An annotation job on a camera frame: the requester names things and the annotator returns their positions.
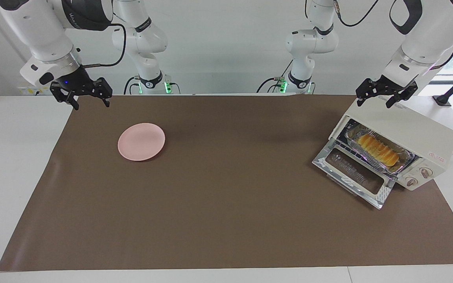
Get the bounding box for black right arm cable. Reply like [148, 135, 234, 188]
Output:
[82, 23, 127, 69]

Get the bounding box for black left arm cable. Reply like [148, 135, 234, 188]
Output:
[330, 0, 380, 27]

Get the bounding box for pink round plate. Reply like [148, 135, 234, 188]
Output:
[118, 123, 166, 162]

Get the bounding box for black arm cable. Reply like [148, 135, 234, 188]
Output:
[330, 0, 380, 27]
[82, 23, 127, 69]

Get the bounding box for white wall socket strip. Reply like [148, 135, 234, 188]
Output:
[17, 85, 54, 96]

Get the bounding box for aluminium foil tray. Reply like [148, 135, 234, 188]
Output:
[344, 123, 412, 176]

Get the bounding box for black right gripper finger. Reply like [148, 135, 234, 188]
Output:
[50, 85, 80, 111]
[95, 78, 113, 108]

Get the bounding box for glass oven door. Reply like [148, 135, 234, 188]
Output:
[312, 138, 397, 210]

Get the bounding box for black left base cables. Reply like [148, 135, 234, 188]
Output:
[256, 59, 293, 94]

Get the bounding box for brown table mat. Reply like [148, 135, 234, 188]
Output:
[0, 94, 453, 272]

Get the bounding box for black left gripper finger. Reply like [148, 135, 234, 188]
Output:
[386, 82, 419, 109]
[355, 79, 374, 108]

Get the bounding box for white toaster oven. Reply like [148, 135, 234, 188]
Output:
[329, 94, 453, 192]

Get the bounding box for golden bread loaf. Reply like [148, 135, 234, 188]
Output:
[358, 134, 401, 167]

